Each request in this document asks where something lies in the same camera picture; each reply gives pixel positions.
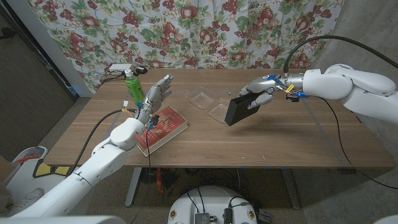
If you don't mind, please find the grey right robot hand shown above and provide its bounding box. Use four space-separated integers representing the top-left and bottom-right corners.
238 74 295 110

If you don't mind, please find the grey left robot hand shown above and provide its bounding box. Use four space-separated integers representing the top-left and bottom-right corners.
136 74 174 124

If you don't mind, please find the black wallet case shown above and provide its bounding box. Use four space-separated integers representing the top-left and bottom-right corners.
224 92 261 127

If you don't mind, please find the green drink bottle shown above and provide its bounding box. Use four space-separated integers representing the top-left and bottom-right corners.
124 68 146 106

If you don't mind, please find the clear plastic clamshell container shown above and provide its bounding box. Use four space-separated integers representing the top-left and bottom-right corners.
185 89 233 124

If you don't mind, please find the red hardcover book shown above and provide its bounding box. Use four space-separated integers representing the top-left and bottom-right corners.
136 106 189 157

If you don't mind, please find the white power strip box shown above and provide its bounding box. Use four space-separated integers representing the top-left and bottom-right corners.
108 63 134 72

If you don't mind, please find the floral fruit print backdrop cloth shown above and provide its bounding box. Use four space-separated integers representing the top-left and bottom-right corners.
26 0 346 94

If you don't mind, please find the grey table leg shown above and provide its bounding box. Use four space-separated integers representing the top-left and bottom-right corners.
124 167 142 208
279 168 301 210

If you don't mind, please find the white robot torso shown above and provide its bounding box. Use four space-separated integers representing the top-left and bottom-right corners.
167 185 259 224

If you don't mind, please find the grey hub box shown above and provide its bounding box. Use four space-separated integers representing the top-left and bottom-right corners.
195 212 211 224

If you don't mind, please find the yellow and black object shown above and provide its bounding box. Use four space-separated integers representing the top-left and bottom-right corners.
32 159 71 179

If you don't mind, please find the black adapter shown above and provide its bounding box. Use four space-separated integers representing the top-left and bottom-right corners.
223 207 234 224

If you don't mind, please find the white bin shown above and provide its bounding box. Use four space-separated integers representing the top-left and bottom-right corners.
12 145 49 166

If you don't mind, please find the white sneaker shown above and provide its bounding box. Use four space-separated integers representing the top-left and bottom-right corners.
9 188 44 215

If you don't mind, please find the dark power cable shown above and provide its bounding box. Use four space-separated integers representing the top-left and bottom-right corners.
99 70 128 85

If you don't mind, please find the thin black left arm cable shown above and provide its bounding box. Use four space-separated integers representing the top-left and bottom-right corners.
129 123 153 224

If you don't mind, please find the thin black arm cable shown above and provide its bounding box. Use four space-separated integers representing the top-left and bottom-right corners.
129 123 153 224
317 96 398 190

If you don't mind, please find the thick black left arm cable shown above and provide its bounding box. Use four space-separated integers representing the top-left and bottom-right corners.
67 108 137 177

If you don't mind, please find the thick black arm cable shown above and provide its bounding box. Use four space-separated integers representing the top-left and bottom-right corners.
67 108 137 177
283 35 398 74

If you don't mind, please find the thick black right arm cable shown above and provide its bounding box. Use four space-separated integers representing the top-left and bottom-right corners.
283 35 398 74

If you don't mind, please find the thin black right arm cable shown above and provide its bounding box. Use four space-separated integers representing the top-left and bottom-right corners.
317 96 398 190

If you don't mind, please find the black door handle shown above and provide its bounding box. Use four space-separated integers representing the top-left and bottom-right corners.
0 27 16 40

